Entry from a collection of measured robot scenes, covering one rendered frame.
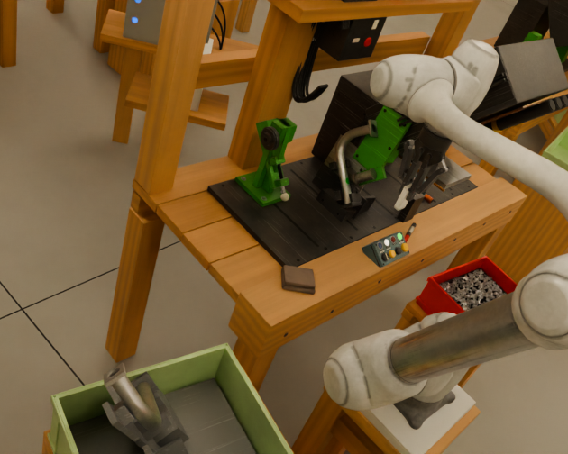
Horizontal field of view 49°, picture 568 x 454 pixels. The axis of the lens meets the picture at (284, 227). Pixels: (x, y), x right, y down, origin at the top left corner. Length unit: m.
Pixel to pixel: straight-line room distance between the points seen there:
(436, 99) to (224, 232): 0.90
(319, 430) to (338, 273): 0.46
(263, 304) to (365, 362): 0.43
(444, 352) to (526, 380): 2.19
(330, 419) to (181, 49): 1.07
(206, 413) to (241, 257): 0.53
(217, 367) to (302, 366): 1.28
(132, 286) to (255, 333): 0.68
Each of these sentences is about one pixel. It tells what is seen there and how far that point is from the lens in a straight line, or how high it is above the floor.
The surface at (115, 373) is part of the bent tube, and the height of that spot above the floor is 1.15.
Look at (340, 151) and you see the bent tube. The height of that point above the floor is 1.08.
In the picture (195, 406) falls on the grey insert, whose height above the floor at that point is 0.85.
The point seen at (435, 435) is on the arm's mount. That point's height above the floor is 0.88.
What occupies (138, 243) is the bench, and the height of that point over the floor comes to 0.66.
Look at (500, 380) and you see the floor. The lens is 3.31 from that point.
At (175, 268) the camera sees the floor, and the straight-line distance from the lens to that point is 3.02.
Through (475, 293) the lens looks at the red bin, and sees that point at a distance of 2.15.
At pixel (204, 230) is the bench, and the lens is 1.91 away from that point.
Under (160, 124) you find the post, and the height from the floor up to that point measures 1.14.
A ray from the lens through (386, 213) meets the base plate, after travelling 2.24.
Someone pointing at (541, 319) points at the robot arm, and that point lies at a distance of 0.98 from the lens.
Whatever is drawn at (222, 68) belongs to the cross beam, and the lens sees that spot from 1.99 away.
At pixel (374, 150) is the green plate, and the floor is 1.14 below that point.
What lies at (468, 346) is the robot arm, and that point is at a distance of 1.18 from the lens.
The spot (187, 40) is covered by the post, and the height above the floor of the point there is 1.41.
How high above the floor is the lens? 2.12
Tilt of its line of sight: 38 degrees down
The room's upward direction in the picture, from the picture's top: 21 degrees clockwise
